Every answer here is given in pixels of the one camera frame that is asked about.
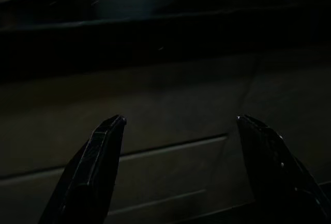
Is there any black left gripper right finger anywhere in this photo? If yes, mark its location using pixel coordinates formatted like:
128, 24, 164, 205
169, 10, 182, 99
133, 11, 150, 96
236, 114, 331, 224

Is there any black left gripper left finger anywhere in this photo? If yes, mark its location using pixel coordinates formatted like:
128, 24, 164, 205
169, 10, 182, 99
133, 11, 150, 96
38, 114, 127, 224

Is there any grey kitchen base cabinet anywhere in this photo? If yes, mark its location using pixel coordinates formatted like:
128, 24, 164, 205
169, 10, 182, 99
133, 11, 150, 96
0, 53, 331, 224

